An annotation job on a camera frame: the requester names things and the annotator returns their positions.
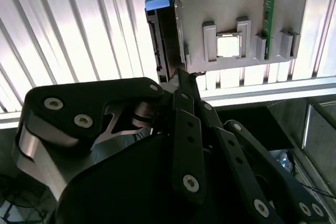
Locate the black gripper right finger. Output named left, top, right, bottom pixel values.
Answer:
left=189, top=73, right=330, bottom=224

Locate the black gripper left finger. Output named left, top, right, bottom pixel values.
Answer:
left=12, top=68, right=208, bottom=205

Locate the hard disk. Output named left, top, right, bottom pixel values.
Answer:
left=144, top=0, right=191, bottom=84

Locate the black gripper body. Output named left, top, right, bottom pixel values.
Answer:
left=56, top=134, right=253, bottom=224

